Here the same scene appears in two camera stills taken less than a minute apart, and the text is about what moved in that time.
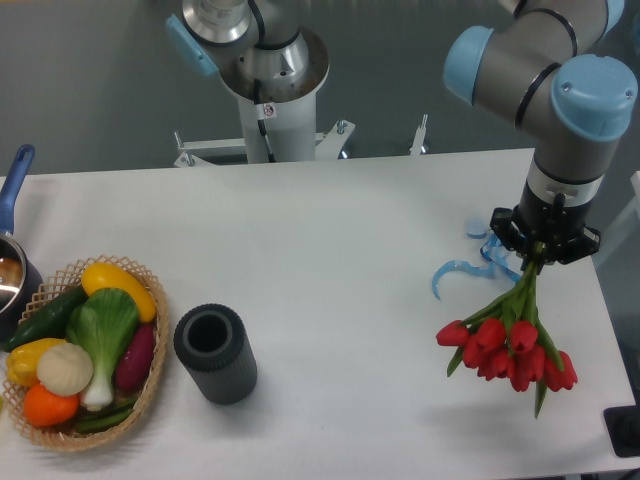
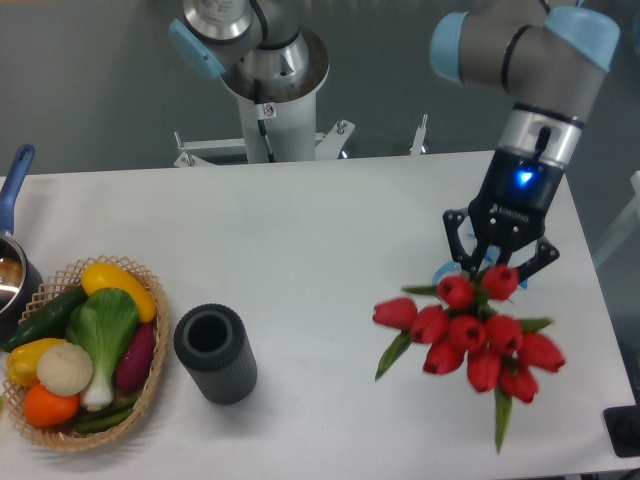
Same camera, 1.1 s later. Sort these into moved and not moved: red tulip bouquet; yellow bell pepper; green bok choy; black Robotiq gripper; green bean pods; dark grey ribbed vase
Moved: black Robotiq gripper; red tulip bouquet
Not moved: dark grey ribbed vase; yellow bell pepper; green bok choy; green bean pods
